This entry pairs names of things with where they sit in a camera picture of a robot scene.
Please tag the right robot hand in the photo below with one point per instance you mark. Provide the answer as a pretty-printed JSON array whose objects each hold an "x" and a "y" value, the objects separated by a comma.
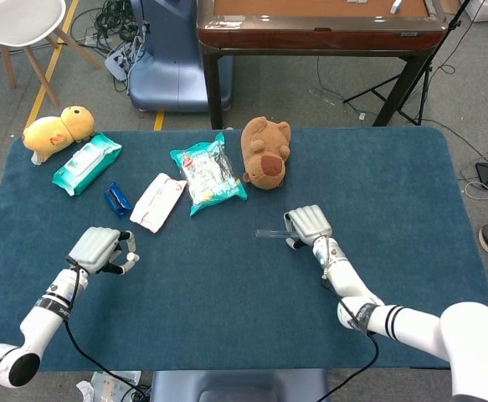
[{"x": 310, "y": 224}]

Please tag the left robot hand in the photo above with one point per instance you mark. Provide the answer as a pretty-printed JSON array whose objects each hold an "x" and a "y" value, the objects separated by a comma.
[{"x": 95, "y": 249}]

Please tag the clear plastic tube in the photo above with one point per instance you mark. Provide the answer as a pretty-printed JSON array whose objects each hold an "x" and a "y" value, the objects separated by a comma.
[{"x": 268, "y": 233}]

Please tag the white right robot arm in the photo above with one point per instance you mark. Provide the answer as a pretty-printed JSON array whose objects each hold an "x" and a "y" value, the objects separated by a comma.
[{"x": 415, "y": 331}]

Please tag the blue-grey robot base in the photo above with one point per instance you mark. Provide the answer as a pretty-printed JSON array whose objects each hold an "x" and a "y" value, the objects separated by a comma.
[{"x": 239, "y": 385}]

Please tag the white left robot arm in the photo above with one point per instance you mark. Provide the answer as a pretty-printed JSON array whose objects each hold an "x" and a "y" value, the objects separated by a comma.
[{"x": 38, "y": 322}]

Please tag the blue snack wrapper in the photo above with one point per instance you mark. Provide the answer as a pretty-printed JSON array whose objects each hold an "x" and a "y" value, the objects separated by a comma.
[{"x": 117, "y": 199}]

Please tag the white pink paper pouch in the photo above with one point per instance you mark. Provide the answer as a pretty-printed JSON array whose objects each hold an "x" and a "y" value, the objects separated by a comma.
[{"x": 157, "y": 203}]

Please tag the brown capybara plush toy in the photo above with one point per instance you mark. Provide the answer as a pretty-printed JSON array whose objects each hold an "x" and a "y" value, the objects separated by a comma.
[{"x": 266, "y": 155}]

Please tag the green wet wipes pack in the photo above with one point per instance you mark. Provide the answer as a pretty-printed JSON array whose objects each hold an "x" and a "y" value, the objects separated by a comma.
[{"x": 86, "y": 163}]

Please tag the teal snack bag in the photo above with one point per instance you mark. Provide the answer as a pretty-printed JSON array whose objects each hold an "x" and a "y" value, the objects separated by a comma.
[{"x": 208, "y": 176}]

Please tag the yellow plush toy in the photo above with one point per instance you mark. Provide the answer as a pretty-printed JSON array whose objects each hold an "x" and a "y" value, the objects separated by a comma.
[{"x": 51, "y": 136}]

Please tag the blue table cloth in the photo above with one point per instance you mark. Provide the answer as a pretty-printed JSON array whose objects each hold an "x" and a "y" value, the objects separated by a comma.
[{"x": 227, "y": 314}]

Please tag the black tripod stand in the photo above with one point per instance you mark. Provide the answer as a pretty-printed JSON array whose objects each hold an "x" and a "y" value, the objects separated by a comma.
[{"x": 411, "y": 90}]

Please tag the black smartphone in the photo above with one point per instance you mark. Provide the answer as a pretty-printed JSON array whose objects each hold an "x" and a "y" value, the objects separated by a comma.
[{"x": 487, "y": 176}]

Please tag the grey power strip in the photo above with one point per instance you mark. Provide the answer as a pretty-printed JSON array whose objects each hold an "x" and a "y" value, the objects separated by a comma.
[{"x": 120, "y": 63}]

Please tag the brown mahjong table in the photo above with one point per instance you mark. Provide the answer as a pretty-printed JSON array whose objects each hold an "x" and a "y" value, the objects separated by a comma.
[{"x": 319, "y": 35}]

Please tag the white plastic chair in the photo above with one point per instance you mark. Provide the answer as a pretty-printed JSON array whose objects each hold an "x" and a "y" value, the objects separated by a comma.
[{"x": 17, "y": 21}]

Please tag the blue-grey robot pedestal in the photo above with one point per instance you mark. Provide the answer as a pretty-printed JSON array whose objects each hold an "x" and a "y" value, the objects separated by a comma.
[{"x": 172, "y": 63}]

